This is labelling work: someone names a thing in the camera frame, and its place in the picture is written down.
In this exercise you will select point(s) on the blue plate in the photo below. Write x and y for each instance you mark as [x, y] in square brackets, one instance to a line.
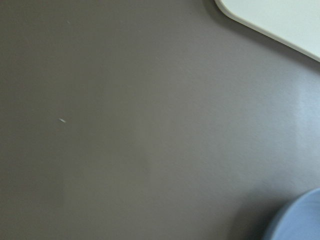
[299, 219]

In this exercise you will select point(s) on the cream rectangular tray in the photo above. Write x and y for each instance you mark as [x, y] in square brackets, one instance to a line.
[294, 23]

